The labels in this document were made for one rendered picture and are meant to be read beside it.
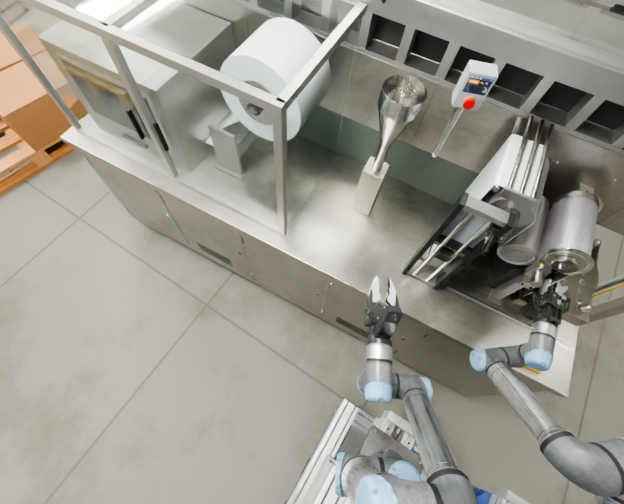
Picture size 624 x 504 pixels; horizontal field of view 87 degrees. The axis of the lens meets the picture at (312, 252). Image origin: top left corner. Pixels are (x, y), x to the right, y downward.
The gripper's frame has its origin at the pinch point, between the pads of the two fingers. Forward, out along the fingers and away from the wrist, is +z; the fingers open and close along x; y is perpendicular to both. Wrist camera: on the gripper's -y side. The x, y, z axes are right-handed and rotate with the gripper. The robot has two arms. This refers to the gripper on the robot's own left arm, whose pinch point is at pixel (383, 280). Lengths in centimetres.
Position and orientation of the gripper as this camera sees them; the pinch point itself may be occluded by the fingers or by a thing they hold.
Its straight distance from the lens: 108.2
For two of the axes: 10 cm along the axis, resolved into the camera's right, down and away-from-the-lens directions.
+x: 9.7, 1.9, 1.3
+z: 1.2, -8.9, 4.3
